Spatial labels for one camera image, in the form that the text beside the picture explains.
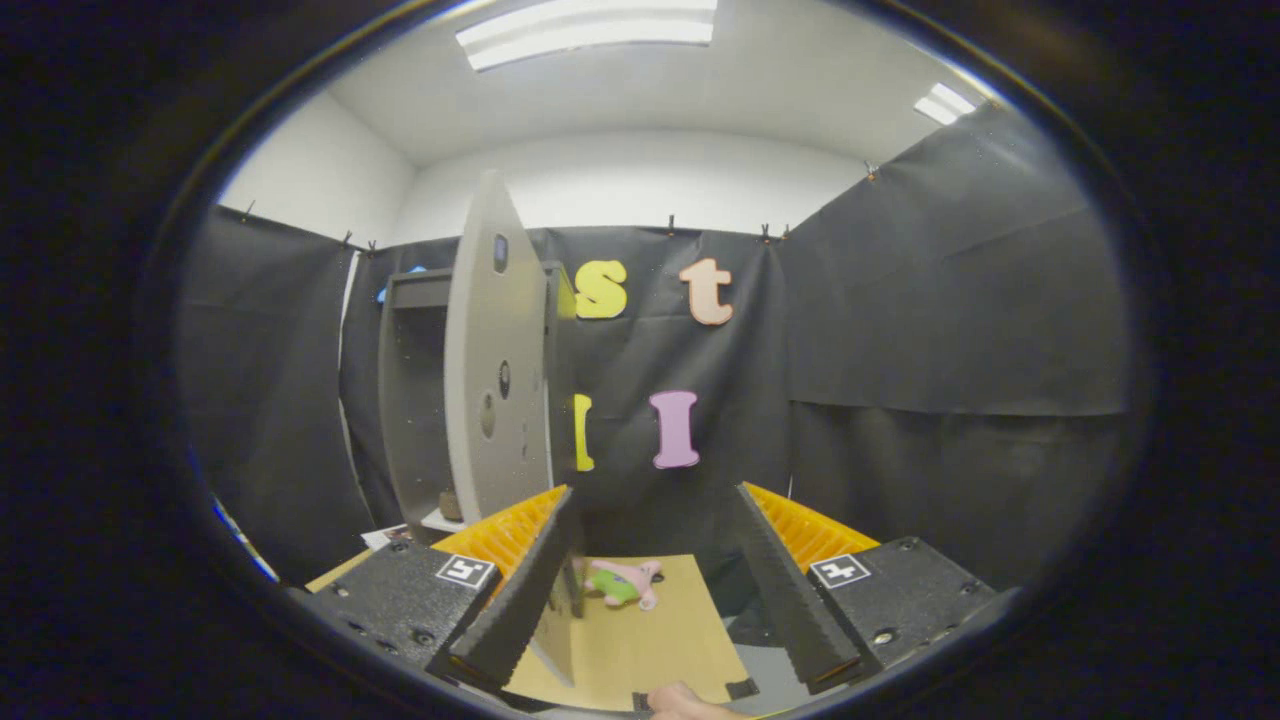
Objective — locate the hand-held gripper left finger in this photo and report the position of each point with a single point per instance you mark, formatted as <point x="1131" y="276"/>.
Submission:
<point x="525" y="600"/>

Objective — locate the pink and green plush toy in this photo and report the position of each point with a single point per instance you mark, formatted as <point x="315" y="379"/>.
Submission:
<point x="620" y="585"/>

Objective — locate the long ceiling light panel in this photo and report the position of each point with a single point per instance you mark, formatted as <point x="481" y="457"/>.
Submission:
<point x="590" y="30"/>

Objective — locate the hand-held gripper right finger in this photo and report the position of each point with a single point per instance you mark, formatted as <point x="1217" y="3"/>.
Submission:
<point x="790" y="600"/>

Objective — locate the small ceiling light panel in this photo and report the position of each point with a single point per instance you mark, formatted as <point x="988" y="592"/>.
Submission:
<point x="945" y="103"/>

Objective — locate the white cover book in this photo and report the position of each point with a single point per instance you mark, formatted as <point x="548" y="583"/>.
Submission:
<point x="385" y="537"/>

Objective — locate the grey shoe cabinet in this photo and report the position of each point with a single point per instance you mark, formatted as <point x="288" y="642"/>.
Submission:
<point x="410" y="400"/>

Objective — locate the brown fuzzy shoe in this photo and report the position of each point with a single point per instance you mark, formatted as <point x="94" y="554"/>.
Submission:
<point x="450" y="506"/>

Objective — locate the black backdrop cloth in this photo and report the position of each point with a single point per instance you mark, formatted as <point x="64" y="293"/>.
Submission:
<point x="900" y="300"/>

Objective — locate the white shoe cabinet door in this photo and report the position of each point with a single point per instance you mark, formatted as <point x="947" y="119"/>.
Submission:
<point x="490" y="350"/>

